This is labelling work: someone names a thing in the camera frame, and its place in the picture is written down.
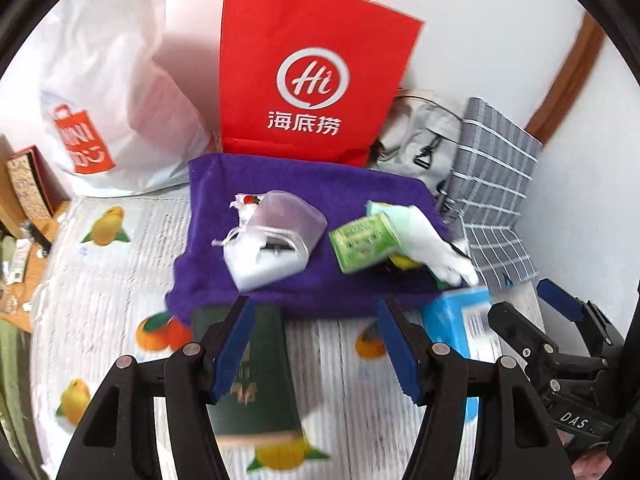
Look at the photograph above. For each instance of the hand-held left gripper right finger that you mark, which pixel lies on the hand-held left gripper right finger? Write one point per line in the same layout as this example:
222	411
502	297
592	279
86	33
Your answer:
400	350

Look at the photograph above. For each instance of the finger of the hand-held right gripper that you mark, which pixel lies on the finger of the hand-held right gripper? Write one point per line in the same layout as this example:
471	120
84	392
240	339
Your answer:
520	330
560	300

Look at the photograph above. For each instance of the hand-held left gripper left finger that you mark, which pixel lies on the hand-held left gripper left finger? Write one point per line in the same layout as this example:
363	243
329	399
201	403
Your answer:
232	355

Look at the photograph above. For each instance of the dark green box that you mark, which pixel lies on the dark green box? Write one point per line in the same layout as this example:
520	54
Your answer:
270	360

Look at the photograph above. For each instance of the blue tissue pack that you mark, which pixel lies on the blue tissue pack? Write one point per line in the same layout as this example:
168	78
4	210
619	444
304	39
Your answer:
450	315

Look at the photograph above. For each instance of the yellow and black pouch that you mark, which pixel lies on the yellow and black pouch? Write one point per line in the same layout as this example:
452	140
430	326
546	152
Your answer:
402	261

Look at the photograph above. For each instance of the white and green knit glove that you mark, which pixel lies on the white and green knit glove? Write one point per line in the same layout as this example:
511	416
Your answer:
435	250

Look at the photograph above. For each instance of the green packet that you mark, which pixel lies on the green packet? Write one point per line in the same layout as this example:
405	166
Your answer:
360	242

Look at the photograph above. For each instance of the white packet with red print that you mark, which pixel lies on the white packet with red print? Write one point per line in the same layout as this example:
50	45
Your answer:
245	205

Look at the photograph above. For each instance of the clear plastic bag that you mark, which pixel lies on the clear plastic bag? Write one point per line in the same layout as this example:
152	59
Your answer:
290	215

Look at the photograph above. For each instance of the person's right hand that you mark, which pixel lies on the person's right hand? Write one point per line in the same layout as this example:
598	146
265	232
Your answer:
595	467

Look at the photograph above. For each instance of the fruit print tablecloth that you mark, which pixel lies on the fruit print tablecloth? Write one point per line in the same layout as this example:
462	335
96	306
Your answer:
340	410

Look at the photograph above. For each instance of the grey checked cushion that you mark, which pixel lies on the grey checked cushion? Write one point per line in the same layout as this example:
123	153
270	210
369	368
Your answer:
495	170

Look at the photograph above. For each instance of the purple towel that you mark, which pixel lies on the purple towel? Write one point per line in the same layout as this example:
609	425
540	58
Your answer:
320	180

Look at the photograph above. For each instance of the green striped cloth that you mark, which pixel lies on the green striped cloth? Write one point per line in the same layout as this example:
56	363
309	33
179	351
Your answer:
15	385

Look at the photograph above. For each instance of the grey canvas bag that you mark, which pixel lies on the grey canvas bag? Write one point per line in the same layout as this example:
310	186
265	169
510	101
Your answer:
415	125

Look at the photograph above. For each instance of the white tube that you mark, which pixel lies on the white tube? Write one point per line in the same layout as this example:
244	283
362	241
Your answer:
17	260

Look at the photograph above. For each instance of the patterned brown box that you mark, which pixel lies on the patterned brown box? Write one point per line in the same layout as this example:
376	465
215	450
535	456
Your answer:
27	185

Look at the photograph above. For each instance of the white plastic shopping bag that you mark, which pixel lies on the white plastic shopping bag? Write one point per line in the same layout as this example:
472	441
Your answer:
110	85

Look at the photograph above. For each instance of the red paper shopping bag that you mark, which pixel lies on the red paper shopping bag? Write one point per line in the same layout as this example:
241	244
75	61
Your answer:
310	25

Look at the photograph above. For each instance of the brown wooden door frame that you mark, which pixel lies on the brown wooden door frame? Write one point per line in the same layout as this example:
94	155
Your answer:
570	75

